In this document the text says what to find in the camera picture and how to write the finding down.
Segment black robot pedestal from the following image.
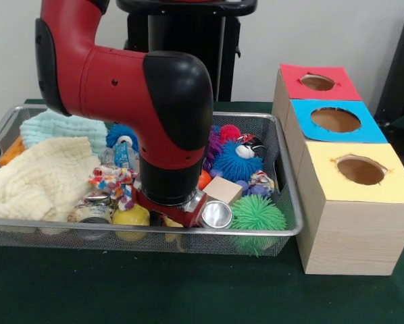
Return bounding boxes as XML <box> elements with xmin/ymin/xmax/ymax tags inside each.
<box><xmin>116</xmin><ymin>0</ymin><xmax>258</xmax><ymax>102</ymax></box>

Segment wooden box three holes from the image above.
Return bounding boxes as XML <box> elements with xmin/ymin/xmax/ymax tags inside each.
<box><xmin>272</xmin><ymin>64</ymin><xmax>404</xmax><ymax>276</ymax></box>

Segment blue spiky ball with eyes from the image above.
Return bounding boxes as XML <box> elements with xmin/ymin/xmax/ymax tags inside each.
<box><xmin>106</xmin><ymin>124</ymin><xmax>140</xmax><ymax>151</ymax></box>

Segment dark blue spiky ball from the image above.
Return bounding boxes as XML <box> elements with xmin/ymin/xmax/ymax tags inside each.
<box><xmin>211</xmin><ymin>140</ymin><xmax>263</xmax><ymax>182</ymax></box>

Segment orange red ball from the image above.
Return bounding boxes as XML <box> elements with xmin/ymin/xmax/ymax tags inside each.
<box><xmin>198</xmin><ymin>169</ymin><xmax>212</xmax><ymax>190</ymax></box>

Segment yellow plush duck toy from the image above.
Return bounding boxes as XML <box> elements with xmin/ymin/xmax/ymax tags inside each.
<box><xmin>161</xmin><ymin>214</ymin><xmax>184</xmax><ymax>244</ymax></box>

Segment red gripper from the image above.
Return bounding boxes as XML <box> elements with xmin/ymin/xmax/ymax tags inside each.
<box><xmin>133</xmin><ymin>190</ymin><xmax>209</xmax><ymax>229</ymax></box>

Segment black chair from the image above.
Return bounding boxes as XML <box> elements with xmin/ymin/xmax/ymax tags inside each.
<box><xmin>374</xmin><ymin>7</ymin><xmax>404</xmax><ymax>132</ymax></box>

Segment colourful patterned cloth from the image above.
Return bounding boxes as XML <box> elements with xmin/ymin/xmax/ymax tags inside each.
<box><xmin>89</xmin><ymin>163</ymin><xmax>140</xmax><ymax>211</ymax></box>

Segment orange plastic block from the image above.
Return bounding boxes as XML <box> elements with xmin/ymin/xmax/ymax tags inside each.
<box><xmin>0</xmin><ymin>137</ymin><xmax>26</xmax><ymax>167</ymax></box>

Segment mint green cloth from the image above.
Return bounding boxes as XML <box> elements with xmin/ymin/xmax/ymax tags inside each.
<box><xmin>20</xmin><ymin>109</ymin><xmax>109</xmax><ymax>154</ymax></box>

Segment plain green spiky ball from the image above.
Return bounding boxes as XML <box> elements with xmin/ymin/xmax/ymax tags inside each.
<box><xmin>229</xmin><ymin>194</ymin><xmax>288</xmax><ymax>256</ymax></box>

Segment pale yellow cloth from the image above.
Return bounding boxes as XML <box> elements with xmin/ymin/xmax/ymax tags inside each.
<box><xmin>0</xmin><ymin>137</ymin><xmax>101</xmax><ymax>223</ymax></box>

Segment small silver can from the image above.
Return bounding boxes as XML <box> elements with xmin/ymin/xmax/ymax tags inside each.
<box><xmin>201</xmin><ymin>200</ymin><xmax>234</xmax><ymax>230</ymax></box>

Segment yellow ball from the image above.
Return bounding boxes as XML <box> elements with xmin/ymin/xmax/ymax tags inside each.
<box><xmin>112</xmin><ymin>205</ymin><xmax>151</xmax><ymax>242</ymax></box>

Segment pale wooden cube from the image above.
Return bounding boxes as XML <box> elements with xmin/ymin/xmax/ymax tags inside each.
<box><xmin>203</xmin><ymin>176</ymin><xmax>244</xmax><ymax>205</ymax></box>

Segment shallow wire mesh bin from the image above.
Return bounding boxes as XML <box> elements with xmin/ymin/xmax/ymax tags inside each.
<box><xmin>0</xmin><ymin>103</ymin><xmax>305</xmax><ymax>255</ymax></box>

